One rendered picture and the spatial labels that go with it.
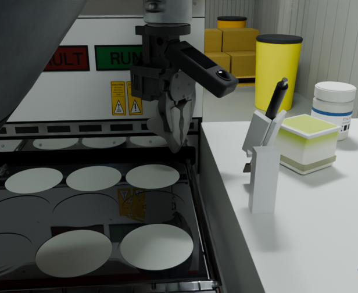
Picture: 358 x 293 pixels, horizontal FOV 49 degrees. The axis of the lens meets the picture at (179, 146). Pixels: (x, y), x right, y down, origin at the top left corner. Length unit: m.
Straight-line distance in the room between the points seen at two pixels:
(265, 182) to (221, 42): 4.88
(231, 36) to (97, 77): 4.57
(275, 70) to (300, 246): 3.59
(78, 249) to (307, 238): 0.30
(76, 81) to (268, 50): 3.29
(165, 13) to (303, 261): 0.38
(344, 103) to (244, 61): 4.32
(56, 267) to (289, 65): 3.65
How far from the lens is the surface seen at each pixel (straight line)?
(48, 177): 0.77
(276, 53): 3.97
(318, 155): 0.63
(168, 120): 0.63
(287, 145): 0.63
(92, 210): 0.65
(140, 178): 0.73
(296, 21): 4.77
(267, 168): 0.49
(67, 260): 0.56
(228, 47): 5.32
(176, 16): 0.61
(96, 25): 0.78
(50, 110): 0.83
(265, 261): 0.44
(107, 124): 0.82
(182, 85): 0.64
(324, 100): 0.75
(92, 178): 0.75
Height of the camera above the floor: 1.24
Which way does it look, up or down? 23 degrees down
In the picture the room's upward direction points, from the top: straight up
